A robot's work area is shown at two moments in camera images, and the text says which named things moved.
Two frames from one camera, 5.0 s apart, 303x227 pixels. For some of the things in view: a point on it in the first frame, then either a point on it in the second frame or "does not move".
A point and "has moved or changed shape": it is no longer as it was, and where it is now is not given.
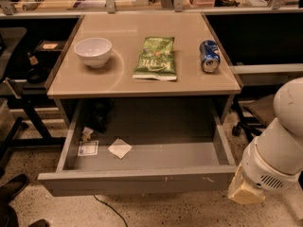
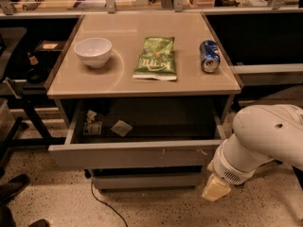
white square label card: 89,148 → 92,128
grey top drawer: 143,148 has moved or changed shape
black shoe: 12,187 does not move
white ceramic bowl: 95,52 does not move
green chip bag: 156,60 does not move
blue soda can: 210,57 does not move
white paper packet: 119,148 → 121,128
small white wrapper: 85,135 → 91,115
